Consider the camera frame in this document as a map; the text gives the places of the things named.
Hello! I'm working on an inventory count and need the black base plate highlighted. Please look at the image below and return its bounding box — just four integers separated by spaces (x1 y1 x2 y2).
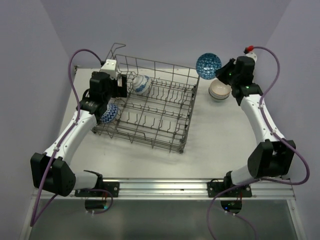
74 181 120 198
206 181 253 198

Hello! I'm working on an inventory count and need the grey wire dish rack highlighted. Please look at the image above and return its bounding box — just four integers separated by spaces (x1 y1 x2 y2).
92 43 200 153

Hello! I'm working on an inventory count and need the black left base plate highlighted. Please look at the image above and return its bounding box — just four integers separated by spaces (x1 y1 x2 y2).
74 181 120 198

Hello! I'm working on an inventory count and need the aluminium mounting rail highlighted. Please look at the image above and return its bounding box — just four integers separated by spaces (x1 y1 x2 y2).
31 177 295 201

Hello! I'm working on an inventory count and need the blue zigzag pattern bowl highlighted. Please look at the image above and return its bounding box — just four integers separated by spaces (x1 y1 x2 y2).
100 103 119 124

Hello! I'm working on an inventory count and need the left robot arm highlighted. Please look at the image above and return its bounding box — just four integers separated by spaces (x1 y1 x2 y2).
30 71 128 197

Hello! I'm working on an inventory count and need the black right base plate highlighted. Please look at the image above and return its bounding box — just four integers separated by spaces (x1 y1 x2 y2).
206 181 253 198

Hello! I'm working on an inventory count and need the red diamond pattern bowl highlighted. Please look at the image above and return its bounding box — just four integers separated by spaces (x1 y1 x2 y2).
195 52 222 80

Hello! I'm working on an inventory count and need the teal striped bowl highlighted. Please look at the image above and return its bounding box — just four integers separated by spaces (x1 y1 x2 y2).
208 79 231 96

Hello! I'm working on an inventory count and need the white ribbed bowl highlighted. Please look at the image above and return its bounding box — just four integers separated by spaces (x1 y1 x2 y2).
208 91 230 102

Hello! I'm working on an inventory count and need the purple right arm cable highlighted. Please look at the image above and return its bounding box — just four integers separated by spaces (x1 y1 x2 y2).
207 45 310 240

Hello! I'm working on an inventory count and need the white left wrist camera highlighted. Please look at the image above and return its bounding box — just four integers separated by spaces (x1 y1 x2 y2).
100 59 118 80

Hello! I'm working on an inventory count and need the blue floral bowl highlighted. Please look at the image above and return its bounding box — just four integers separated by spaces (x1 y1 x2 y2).
132 75 152 94

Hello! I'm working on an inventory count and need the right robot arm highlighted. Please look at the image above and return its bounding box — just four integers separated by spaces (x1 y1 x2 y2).
212 54 296 197

